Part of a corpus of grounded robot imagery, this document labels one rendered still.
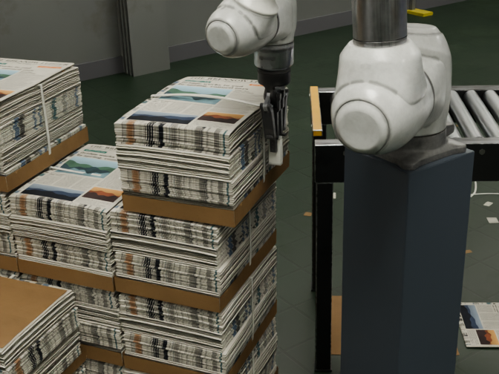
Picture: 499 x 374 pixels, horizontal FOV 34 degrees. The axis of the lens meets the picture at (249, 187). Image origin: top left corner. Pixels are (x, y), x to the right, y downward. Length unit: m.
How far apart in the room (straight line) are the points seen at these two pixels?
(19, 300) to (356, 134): 1.00
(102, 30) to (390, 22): 4.58
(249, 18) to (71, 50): 4.33
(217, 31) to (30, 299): 0.87
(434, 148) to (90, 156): 0.99
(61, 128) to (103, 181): 0.23
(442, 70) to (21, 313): 1.13
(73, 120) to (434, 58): 1.08
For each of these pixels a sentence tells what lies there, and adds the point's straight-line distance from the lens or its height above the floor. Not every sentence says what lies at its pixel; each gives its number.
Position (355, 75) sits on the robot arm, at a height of 1.24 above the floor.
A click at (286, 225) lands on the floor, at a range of 3.68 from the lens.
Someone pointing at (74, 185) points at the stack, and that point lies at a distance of 2.15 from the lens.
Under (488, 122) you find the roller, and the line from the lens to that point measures 2.63.
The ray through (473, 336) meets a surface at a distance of 3.00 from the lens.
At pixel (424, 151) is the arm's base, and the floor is 1.02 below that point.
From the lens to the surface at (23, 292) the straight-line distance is 2.16.
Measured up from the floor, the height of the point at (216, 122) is 1.06.
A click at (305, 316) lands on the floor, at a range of 3.05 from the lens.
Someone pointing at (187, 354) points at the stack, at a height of 0.46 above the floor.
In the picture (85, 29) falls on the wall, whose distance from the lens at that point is 5.92.
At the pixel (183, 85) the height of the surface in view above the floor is 1.06.
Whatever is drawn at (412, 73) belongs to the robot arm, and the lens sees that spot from 1.53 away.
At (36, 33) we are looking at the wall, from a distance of 5.79.
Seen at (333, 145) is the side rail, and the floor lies 0.80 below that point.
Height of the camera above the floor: 1.68
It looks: 24 degrees down
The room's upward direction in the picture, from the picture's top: 2 degrees counter-clockwise
